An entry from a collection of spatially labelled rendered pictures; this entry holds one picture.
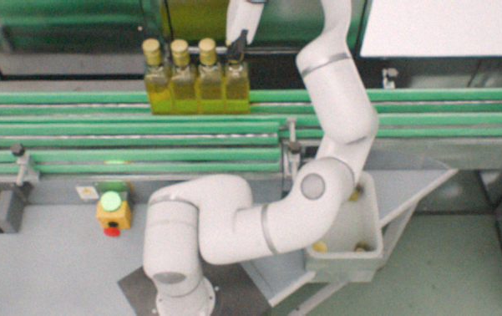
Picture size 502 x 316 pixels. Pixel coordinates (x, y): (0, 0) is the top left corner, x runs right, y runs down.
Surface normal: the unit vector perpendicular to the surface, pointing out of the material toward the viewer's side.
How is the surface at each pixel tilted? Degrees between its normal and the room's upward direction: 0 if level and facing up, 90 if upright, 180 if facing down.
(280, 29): 90
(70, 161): 90
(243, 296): 1
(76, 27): 90
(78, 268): 0
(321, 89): 54
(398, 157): 90
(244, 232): 32
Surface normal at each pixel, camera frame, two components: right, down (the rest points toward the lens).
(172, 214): 0.12, -0.55
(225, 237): -0.31, -0.07
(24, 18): 0.02, 0.84
